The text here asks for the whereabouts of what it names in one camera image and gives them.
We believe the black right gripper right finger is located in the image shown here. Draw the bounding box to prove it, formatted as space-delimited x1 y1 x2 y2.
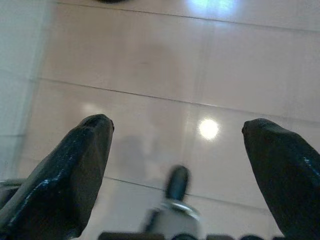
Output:
241 118 320 240

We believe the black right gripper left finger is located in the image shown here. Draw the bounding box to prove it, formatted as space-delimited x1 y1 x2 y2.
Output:
0 114 115 240

